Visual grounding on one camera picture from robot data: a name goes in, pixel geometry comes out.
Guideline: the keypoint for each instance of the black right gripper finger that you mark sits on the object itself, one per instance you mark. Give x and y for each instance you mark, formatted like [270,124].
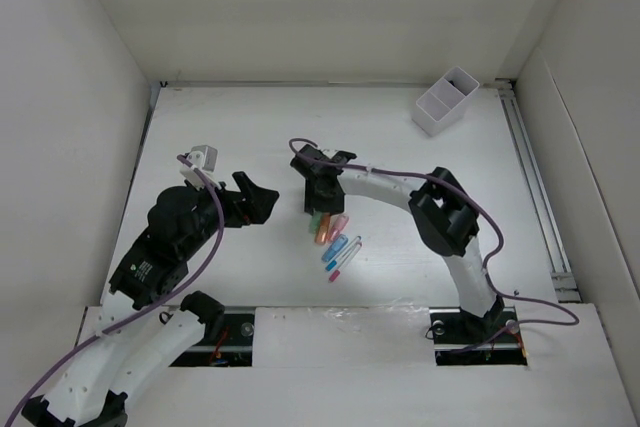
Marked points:
[308,197]
[333,202]

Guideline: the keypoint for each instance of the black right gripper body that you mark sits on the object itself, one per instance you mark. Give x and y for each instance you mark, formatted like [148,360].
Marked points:
[317,196]

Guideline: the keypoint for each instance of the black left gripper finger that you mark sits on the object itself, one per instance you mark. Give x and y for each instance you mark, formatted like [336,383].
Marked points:
[259,204]
[247,188]

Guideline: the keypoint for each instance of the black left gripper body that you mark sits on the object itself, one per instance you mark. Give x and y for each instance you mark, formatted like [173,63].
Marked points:
[206,231]

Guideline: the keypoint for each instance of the blue-capped white pen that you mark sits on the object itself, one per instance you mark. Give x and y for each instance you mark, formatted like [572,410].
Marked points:
[343,254]

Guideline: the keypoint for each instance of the pink-capped white pen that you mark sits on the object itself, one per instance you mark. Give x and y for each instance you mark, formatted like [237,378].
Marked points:
[344,263]

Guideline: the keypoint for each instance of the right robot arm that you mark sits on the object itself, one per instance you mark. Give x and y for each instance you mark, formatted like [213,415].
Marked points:
[443,213]

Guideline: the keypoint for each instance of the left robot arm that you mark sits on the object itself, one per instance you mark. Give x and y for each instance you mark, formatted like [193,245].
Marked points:
[102,375]

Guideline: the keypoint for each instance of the white three-compartment organizer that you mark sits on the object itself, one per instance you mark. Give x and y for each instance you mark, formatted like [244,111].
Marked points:
[442,105]

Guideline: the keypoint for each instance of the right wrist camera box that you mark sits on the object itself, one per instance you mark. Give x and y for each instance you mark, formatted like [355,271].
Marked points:
[329,152]

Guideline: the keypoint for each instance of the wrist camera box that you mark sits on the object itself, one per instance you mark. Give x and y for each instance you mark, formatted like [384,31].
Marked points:
[203,157]
[329,152]

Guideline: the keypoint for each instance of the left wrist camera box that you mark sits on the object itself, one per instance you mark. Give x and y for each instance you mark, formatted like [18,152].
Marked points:
[203,157]

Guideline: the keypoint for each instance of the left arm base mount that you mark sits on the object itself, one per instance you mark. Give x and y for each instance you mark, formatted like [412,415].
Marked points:
[232,347]

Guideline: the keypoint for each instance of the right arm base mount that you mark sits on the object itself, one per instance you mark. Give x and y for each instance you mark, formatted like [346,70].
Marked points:
[462,340]

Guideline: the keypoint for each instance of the aluminium rail right side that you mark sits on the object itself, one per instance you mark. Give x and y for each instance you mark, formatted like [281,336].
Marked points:
[562,277]

